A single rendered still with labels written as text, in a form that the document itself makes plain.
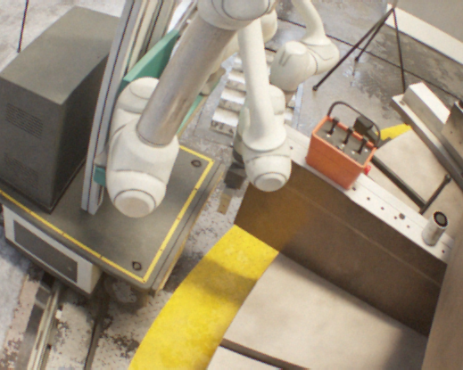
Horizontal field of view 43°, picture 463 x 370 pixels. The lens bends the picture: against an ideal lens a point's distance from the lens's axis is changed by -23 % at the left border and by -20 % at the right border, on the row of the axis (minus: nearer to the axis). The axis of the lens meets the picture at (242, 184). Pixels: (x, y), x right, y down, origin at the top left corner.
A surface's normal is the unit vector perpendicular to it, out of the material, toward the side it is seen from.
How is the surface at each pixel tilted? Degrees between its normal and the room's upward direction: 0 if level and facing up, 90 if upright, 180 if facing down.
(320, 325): 0
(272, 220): 90
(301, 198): 90
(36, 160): 90
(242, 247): 0
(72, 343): 0
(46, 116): 90
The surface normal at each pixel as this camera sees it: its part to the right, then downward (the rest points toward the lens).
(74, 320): 0.26, -0.67
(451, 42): 0.11, -0.14
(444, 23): -0.18, 0.67
